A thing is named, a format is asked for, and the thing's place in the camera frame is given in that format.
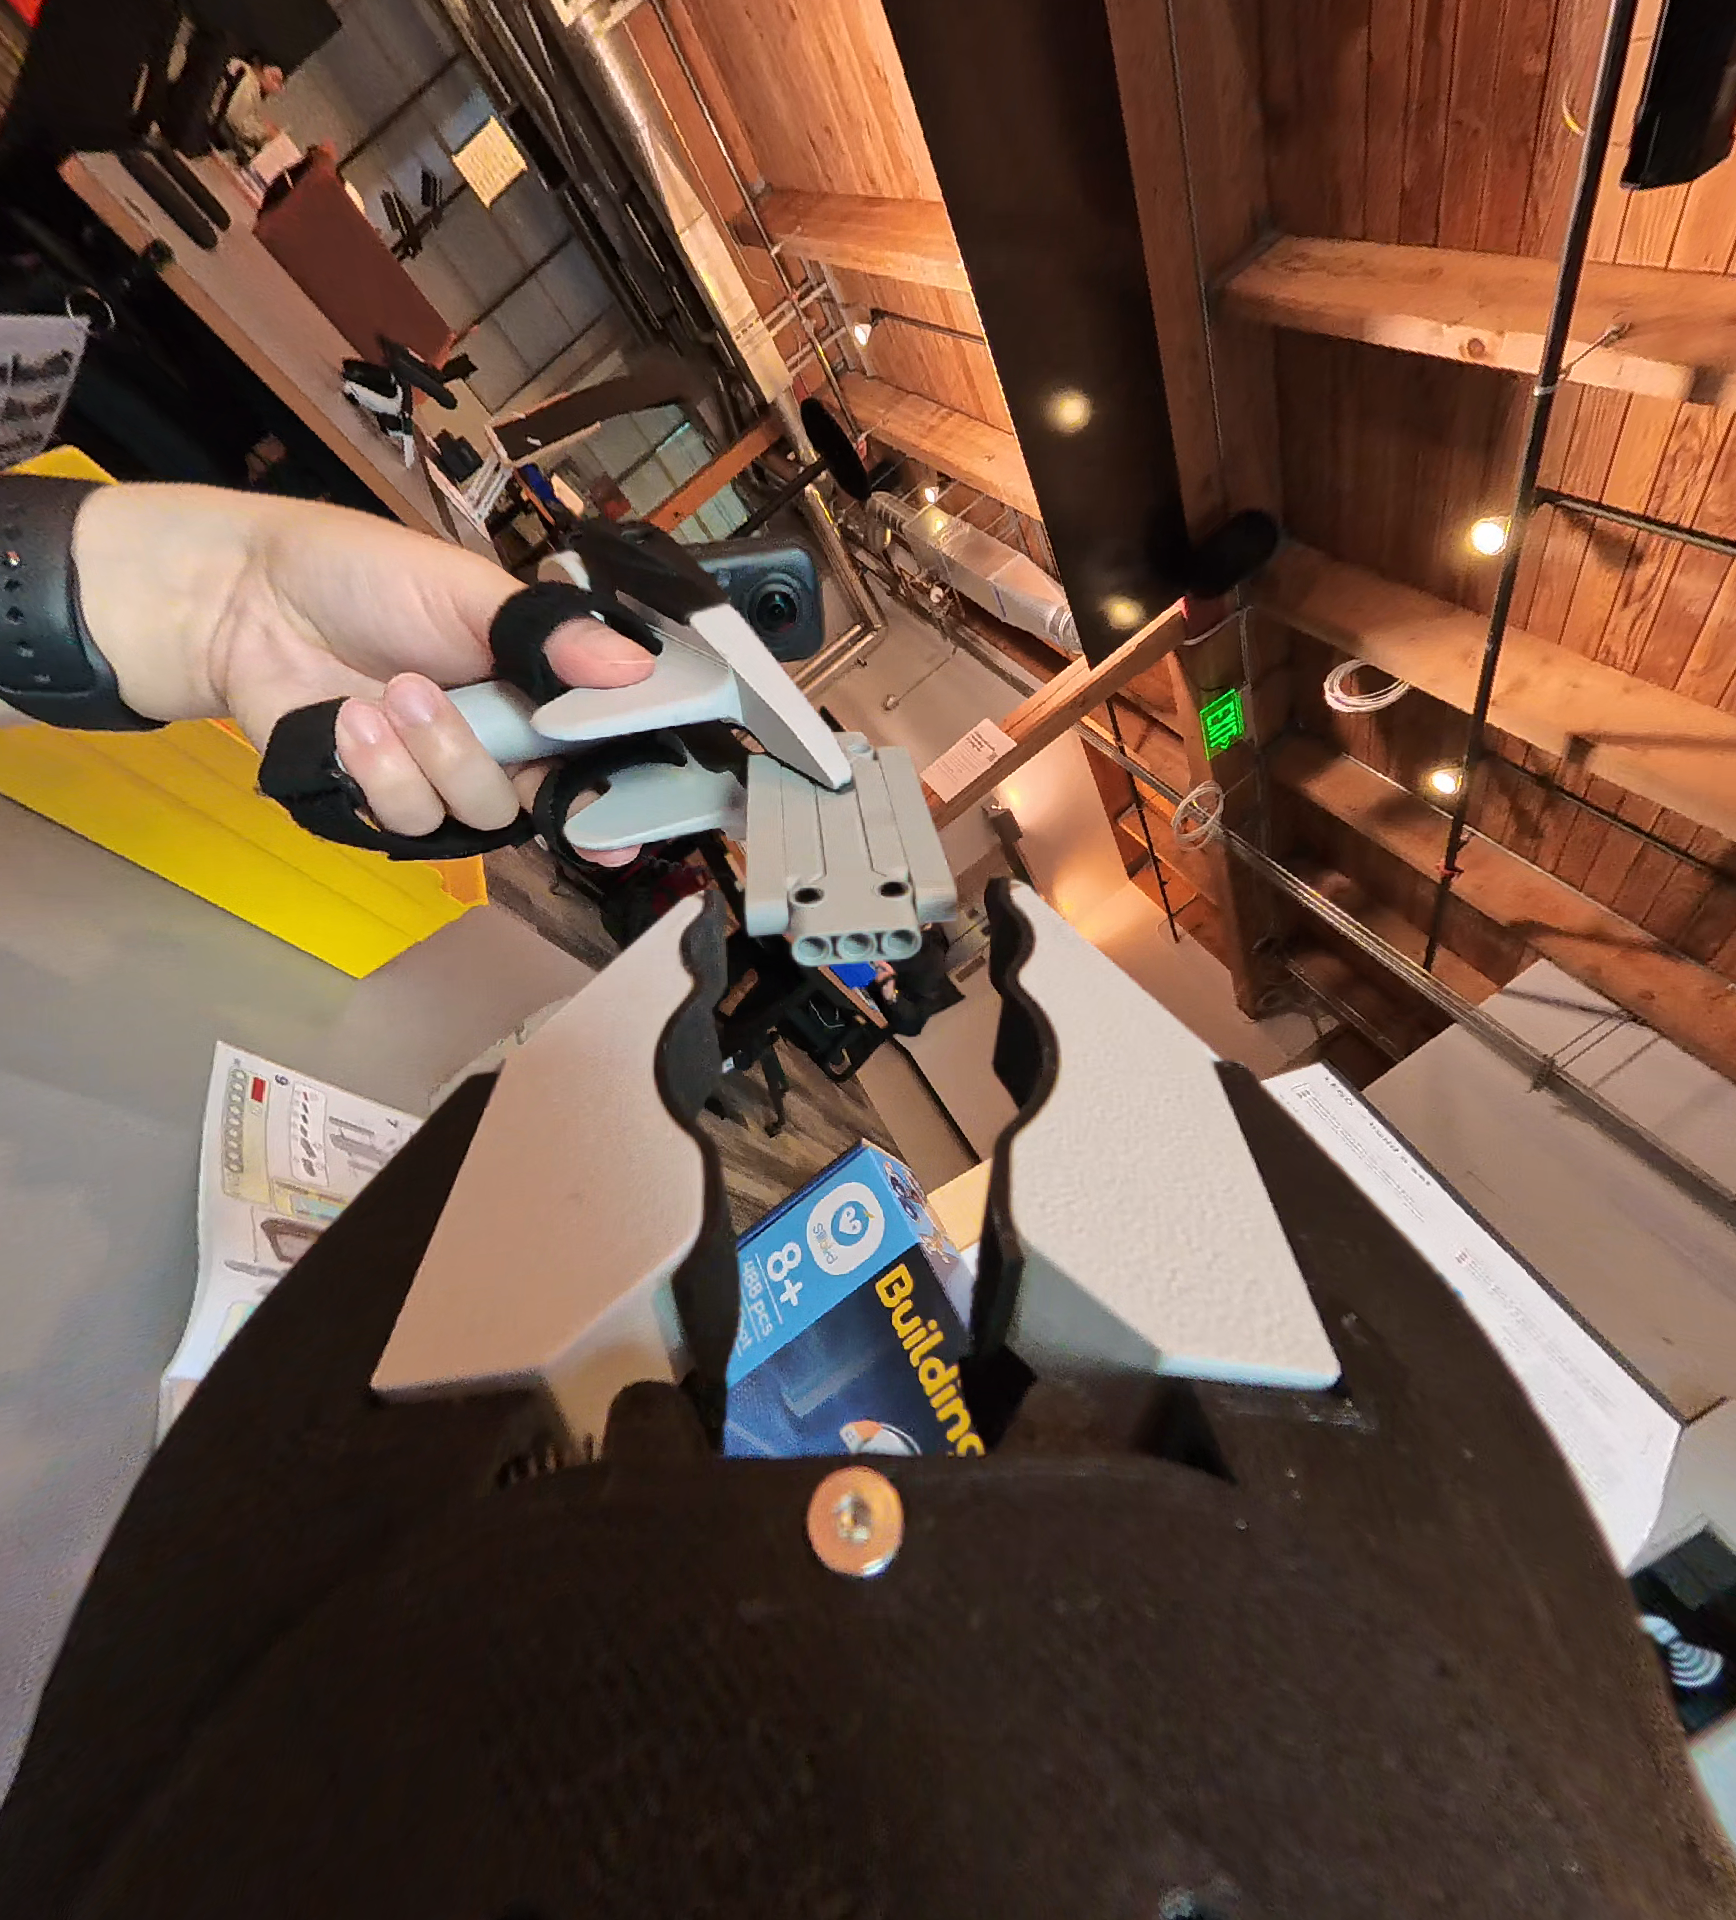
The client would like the blue robot kit box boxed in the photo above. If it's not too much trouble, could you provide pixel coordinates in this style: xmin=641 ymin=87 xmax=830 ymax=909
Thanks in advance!
xmin=723 ymin=1141 xmax=986 ymax=1460

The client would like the person's left hand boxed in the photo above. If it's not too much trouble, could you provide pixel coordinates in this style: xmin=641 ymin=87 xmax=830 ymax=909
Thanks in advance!
xmin=73 ymin=480 xmax=664 ymax=862

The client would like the black hanging device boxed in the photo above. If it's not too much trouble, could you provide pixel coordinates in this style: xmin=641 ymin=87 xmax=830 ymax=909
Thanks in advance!
xmin=1623 ymin=0 xmax=1736 ymax=191

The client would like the yellow plastic bin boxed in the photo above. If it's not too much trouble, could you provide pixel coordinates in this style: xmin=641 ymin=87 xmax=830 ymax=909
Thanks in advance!
xmin=0 ymin=446 xmax=493 ymax=981

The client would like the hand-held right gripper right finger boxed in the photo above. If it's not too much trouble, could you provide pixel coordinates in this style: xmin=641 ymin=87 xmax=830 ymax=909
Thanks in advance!
xmin=962 ymin=878 xmax=1346 ymax=1454

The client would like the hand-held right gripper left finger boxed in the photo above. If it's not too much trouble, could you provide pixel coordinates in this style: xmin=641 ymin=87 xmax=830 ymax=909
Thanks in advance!
xmin=369 ymin=890 xmax=735 ymax=1454

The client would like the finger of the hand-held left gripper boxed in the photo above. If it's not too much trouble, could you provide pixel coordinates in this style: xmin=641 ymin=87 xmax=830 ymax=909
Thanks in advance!
xmin=564 ymin=514 xmax=857 ymax=795

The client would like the white printed task sheet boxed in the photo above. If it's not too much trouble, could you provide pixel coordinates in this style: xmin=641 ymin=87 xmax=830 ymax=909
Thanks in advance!
xmin=1267 ymin=1062 xmax=1692 ymax=1573

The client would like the grey desk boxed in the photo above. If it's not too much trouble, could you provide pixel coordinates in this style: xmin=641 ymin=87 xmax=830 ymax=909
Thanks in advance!
xmin=0 ymin=741 xmax=614 ymax=1920

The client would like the open white instruction booklet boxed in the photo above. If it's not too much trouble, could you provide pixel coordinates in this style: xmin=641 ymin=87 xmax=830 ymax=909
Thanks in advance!
xmin=161 ymin=1040 xmax=430 ymax=1389

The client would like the silver ventilation duct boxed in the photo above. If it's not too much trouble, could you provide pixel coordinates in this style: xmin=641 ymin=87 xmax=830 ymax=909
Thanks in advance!
xmin=868 ymin=489 xmax=1089 ymax=655

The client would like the black wristwatch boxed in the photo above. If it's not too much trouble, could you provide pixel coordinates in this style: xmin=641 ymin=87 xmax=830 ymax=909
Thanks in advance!
xmin=0 ymin=472 xmax=168 ymax=733

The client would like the grey toy beam assembly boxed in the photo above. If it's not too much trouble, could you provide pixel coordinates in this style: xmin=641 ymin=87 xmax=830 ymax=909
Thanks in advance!
xmin=742 ymin=733 xmax=964 ymax=971

